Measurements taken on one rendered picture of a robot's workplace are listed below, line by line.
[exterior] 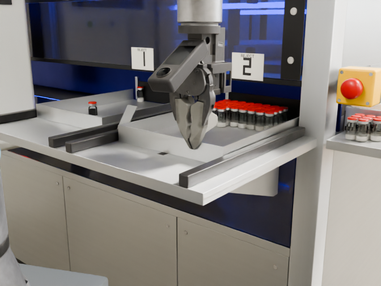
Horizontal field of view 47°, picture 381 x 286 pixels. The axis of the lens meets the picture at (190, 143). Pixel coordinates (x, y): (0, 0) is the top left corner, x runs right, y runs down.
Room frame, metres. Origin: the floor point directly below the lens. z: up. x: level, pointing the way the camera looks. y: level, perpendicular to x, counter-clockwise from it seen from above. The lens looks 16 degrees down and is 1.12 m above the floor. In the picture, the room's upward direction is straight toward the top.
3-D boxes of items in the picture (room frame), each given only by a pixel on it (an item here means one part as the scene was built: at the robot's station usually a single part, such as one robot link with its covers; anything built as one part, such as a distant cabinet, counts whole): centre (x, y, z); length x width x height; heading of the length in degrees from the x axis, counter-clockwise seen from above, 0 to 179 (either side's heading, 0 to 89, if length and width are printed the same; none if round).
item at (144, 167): (1.00, 0.10, 0.87); 0.70 x 0.48 x 0.02; 51
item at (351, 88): (0.84, -0.31, 0.99); 0.04 x 0.04 x 0.04; 51
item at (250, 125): (0.99, -0.11, 0.90); 0.18 x 0.02 x 0.05; 52
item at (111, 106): (1.16, 0.19, 0.90); 0.34 x 0.26 x 0.04; 141
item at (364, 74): (0.88, -0.34, 0.99); 0.08 x 0.07 x 0.07; 141
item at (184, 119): (0.77, 0.00, 0.95); 0.06 x 0.03 x 0.09; 141
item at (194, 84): (0.76, -0.02, 1.05); 0.09 x 0.08 x 0.12; 141
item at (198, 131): (0.75, -0.03, 0.95); 0.06 x 0.03 x 0.09; 141
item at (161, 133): (0.93, -0.06, 0.90); 0.34 x 0.26 x 0.04; 142
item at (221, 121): (1.00, -0.07, 0.90); 0.02 x 0.02 x 0.05
